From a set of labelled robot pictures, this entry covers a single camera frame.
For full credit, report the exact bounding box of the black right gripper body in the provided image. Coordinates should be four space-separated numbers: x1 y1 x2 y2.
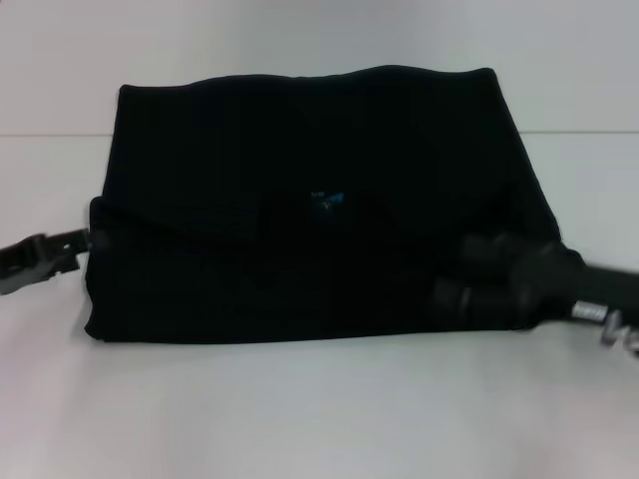
517 240 639 341

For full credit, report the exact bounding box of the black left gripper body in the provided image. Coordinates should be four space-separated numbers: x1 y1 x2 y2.
0 231 82 296

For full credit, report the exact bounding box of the black shirt with FREE print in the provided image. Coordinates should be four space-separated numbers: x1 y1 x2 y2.
83 63 586 346

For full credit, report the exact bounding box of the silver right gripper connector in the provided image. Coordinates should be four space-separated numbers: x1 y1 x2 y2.
601 310 639 356

